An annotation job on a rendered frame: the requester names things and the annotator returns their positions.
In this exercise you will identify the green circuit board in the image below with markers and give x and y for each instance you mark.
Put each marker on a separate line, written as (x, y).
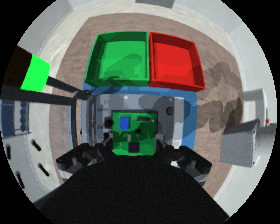
(134, 133)

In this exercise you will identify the red open-top bin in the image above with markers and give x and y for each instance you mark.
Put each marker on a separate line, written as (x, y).
(175, 59)

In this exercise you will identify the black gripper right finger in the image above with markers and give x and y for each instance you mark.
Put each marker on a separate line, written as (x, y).
(195, 164)

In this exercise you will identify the green open-top bin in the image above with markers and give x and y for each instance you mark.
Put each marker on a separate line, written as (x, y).
(118, 59)

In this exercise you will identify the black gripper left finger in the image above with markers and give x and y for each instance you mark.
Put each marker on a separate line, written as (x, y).
(71, 161)

